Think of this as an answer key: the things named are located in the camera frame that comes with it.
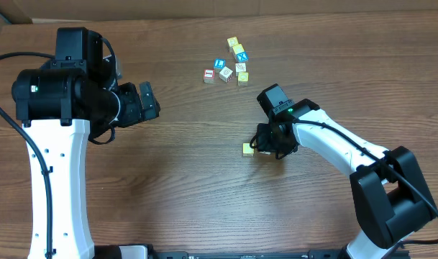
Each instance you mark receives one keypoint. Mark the blue X block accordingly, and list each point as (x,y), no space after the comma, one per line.
(242,57)

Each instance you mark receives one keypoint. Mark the yellow block lower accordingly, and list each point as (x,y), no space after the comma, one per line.
(242,78)

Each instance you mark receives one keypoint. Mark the red I block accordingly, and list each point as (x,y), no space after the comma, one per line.
(209,76)

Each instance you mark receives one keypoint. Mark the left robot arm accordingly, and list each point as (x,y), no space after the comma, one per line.
(64,105)

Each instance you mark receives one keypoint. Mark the blue L block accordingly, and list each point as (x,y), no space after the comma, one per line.
(219,64)

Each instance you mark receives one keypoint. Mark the yellow block far top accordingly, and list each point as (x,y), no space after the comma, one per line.
(231,42)

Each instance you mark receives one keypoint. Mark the white block red side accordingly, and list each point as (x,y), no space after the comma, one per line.
(226,74)

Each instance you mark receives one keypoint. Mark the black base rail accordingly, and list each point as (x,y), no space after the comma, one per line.
(240,254)

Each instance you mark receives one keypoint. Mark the yellow block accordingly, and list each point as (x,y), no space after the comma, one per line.
(242,78)
(237,49)
(231,42)

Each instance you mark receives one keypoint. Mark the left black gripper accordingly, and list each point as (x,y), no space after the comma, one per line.
(134,112)

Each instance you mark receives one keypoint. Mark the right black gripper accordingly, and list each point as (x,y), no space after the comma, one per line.
(265,144)

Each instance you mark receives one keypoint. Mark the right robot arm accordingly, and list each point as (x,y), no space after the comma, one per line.
(391,197)

